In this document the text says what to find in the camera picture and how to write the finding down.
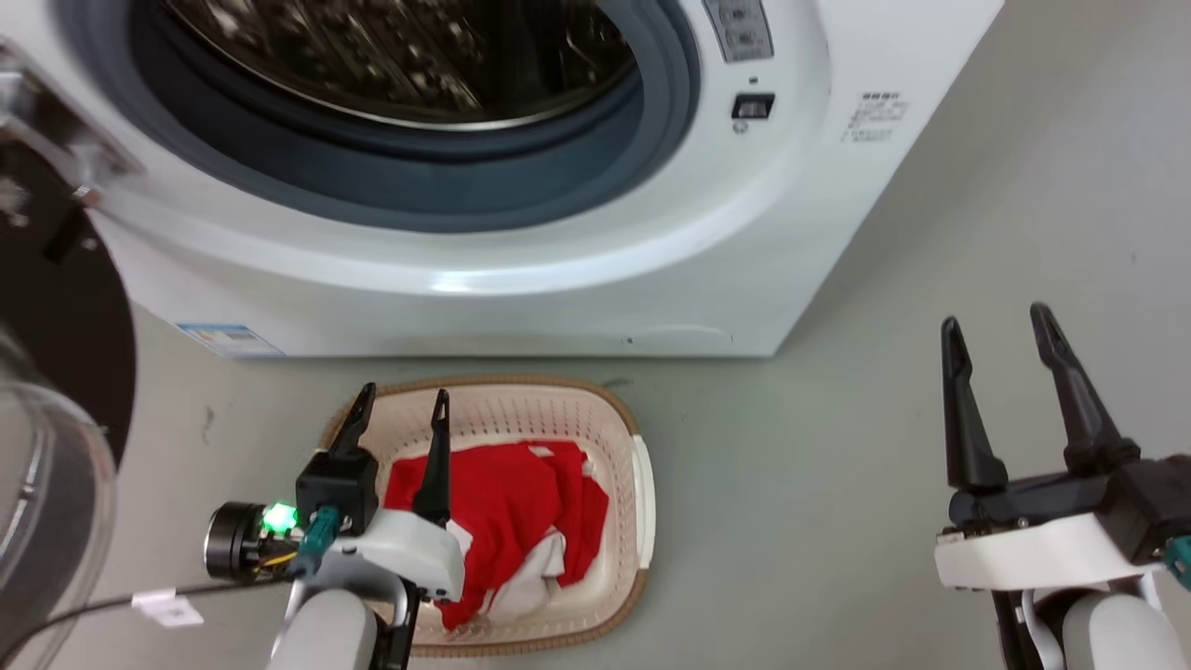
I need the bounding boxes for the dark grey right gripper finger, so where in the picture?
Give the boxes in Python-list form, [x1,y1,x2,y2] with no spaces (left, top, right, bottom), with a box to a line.
[940,316,1010,494]
[1028,302,1142,476]

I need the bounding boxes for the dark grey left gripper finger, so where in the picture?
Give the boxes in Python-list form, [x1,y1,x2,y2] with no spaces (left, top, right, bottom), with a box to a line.
[328,382,378,459]
[412,388,454,527]

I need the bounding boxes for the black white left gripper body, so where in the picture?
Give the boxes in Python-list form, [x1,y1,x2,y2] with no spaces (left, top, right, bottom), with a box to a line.
[205,451,466,601]

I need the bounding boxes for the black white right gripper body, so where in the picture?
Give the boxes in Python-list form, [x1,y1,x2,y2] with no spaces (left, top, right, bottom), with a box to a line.
[934,454,1191,594]

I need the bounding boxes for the red and white garment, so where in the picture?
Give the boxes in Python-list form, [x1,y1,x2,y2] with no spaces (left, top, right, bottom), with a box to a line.
[383,440,610,632]

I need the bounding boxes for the cream plastic laundry basket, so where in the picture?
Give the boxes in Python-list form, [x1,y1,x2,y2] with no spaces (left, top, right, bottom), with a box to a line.
[316,375,657,657]

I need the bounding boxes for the washing machine door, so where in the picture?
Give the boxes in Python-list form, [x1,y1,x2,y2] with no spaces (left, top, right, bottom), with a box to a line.
[0,37,141,670]

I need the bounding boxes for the steel washer drum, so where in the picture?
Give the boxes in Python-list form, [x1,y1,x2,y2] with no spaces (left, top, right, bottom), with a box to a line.
[158,0,643,131]

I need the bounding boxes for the blue energy label sticker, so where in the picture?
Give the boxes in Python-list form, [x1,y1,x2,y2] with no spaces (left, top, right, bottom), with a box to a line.
[177,323,285,359]

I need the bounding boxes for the white front-load washing machine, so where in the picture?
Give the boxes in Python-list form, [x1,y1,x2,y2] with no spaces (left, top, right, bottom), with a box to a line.
[0,0,1006,359]

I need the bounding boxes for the grey warning label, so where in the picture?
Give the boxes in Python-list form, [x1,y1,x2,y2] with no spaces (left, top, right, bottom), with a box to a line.
[703,0,775,64]

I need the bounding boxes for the white cable tag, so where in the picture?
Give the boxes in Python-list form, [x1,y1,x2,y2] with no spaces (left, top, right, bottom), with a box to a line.
[130,588,206,629]

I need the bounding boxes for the thin black cable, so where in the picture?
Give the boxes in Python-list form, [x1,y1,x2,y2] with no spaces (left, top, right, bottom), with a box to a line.
[0,577,303,663]

